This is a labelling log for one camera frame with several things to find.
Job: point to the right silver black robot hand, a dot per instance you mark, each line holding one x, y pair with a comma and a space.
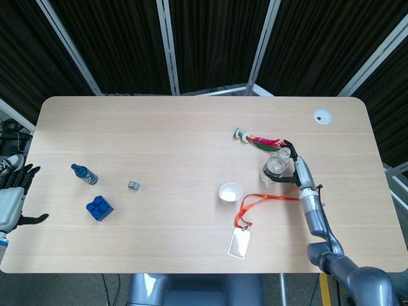
304, 173

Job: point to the small grey-green cube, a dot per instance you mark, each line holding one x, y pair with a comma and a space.
134, 185

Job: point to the black white sneaker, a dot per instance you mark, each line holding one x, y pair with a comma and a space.
14, 161

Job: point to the colourful feather shuttlecock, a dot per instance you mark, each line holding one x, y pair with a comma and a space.
264, 141

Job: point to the blue building block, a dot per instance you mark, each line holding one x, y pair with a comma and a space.
99, 208

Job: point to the blue spray bottle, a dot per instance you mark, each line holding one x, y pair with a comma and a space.
86, 177

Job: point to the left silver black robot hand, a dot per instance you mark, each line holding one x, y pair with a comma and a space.
9, 204

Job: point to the clear white badge holder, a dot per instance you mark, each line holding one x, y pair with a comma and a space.
239, 243

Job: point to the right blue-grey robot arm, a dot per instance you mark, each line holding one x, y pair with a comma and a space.
315, 216

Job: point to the white paper cup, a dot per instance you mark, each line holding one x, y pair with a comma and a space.
230, 192

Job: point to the white table leg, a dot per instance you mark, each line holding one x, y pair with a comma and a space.
282, 291

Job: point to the black folding screen panel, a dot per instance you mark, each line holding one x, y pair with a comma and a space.
318, 41
216, 41
111, 48
25, 48
392, 95

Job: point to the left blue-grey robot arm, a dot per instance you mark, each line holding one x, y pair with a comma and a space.
2, 242

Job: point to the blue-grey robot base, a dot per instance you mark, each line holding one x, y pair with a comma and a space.
197, 291

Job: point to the transparent plastic water bottle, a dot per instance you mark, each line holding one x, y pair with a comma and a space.
275, 165

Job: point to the white metal frame base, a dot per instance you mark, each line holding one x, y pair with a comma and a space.
229, 90

